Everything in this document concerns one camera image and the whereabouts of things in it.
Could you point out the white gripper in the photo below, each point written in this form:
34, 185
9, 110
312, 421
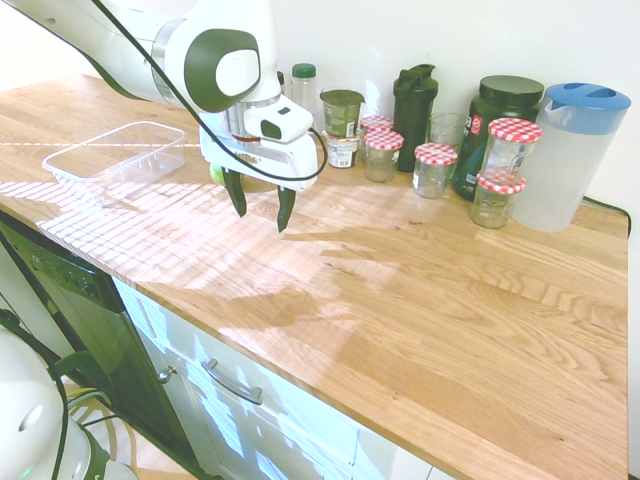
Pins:
280, 160

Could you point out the green apple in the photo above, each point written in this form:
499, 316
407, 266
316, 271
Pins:
217, 173

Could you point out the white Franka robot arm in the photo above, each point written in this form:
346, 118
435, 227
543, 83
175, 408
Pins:
225, 30

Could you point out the white rounded robot base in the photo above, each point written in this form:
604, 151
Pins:
25, 415

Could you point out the clear plastic container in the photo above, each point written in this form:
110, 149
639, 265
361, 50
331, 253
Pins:
115, 160

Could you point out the white upturned yogurt cup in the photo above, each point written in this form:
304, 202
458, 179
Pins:
342, 150

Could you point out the clear bottle green cap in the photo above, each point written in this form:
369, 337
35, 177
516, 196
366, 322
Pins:
304, 90

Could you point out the green yogurt cup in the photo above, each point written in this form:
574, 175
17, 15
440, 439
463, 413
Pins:
341, 112

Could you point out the glass jar red checked lid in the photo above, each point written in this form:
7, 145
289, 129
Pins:
512, 150
382, 157
492, 205
434, 172
376, 123

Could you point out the black shaker bottle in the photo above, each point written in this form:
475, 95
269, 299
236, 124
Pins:
412, 120

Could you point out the clear drinking glass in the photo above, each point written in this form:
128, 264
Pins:
446, 129

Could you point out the silver round knob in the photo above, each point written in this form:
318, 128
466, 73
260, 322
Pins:
167, 374

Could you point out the black dishwasher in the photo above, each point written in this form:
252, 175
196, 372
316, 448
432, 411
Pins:
95, 320

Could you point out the white cabinet drawer front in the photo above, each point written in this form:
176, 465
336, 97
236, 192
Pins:
240, 430

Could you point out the dark green protein tub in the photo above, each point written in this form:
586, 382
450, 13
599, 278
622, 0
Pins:
500, 100

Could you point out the clear pitcher blue lid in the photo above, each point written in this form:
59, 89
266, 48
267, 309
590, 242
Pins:
565, 165

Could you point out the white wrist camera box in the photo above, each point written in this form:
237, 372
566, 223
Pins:
280, 120

